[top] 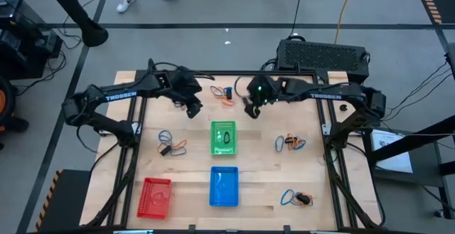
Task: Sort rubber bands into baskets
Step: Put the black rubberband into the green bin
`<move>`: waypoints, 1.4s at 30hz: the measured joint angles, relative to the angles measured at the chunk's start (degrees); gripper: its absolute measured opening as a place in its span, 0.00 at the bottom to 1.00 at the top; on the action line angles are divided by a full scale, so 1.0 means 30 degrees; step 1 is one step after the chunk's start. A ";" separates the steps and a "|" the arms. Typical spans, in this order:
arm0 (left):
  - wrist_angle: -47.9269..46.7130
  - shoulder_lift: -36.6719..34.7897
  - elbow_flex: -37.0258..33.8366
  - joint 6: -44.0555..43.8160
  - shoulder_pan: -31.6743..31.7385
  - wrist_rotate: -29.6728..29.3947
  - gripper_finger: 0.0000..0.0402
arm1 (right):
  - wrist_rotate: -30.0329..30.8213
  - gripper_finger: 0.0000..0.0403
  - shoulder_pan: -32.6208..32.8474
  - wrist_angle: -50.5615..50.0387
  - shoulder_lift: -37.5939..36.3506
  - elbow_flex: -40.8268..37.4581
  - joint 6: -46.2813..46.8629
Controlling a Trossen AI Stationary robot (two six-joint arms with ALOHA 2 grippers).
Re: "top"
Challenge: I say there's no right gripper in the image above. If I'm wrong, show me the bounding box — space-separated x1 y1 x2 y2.
242 74 285 119

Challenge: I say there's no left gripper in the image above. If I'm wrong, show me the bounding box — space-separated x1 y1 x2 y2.
166 69 204 119

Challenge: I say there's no rubber band cluster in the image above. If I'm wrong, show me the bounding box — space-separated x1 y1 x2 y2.
289 191 314 207

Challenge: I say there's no green plastic basket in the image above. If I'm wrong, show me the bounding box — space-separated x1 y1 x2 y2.
210 120 238 156

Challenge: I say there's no black perforated computer case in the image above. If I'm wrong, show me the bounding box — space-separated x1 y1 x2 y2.
276 38 370 84

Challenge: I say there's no blue plastic basket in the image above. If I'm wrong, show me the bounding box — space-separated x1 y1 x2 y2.
208 166 240 207

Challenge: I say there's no red plastic basket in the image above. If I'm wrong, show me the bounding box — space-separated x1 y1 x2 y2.
136 177 173 220

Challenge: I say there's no black pole stand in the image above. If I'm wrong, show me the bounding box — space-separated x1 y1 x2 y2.
37 0 109 48

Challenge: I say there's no white paper sheet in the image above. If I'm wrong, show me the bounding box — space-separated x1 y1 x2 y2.
370 129 414 174

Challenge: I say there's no black metal stand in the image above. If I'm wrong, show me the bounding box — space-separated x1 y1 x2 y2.
362 115 455 220

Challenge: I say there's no black equipment stack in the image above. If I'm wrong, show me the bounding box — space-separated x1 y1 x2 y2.
0 0 64 80

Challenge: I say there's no orange black wheeled device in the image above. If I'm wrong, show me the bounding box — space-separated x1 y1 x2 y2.
0 75 30 134

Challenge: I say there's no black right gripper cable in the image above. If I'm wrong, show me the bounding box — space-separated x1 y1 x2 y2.
233 76 252 102

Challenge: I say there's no black arm base cable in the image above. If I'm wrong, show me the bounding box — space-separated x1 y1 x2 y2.
87 140 120 178

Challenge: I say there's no black floor cable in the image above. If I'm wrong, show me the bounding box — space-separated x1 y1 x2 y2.
287 0 306 39

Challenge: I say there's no yellow floor cable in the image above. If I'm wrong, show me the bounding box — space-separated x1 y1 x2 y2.
333 0 358 45

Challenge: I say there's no black cable bundle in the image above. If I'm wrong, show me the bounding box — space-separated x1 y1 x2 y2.
382 60 455 122
14 47 83 97

